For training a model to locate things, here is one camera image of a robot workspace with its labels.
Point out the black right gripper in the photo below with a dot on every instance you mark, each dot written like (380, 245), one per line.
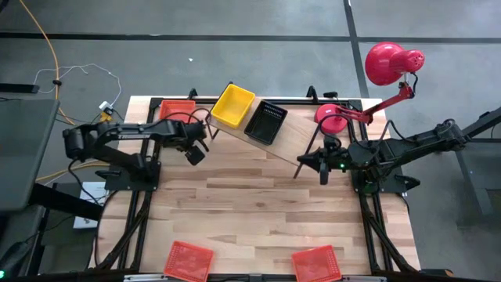
(324, 176)

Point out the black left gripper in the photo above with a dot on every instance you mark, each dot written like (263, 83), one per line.
(189, 135)

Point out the yellow plastic basket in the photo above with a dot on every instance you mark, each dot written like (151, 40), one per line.
(233, 105)

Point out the orange plastic basket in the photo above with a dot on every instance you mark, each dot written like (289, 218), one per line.
(172, 107)
(316, 264)
(188, 261)

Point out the black plastic basket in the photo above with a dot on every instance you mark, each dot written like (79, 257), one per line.
(266, 123)

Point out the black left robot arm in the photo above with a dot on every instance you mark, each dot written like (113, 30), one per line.
(117, 135)

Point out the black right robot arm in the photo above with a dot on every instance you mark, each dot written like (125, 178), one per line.
(411, 147)

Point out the wooden shelf with black legs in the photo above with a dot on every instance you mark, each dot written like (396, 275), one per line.
(297, 137)

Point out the white power adapter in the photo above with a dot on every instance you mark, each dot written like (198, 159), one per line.
(105, 105)

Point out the red desk lamp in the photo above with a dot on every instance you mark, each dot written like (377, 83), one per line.
(387, 64)

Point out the white paper sheet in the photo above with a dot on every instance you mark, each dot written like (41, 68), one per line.
(92, 196)

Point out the black desk beam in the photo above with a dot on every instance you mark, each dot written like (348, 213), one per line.
(66, 201)

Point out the gray metal table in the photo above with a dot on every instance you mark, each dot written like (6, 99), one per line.
(477, 176)

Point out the gray desk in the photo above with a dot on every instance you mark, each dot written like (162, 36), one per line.
(23, 152)

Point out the black flat bar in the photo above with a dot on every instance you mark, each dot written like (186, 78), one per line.
(17, 88)

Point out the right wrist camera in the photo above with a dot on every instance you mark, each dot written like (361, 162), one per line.
(342, 160)

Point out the black metal rig frame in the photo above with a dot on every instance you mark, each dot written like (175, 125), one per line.
(153, 102)

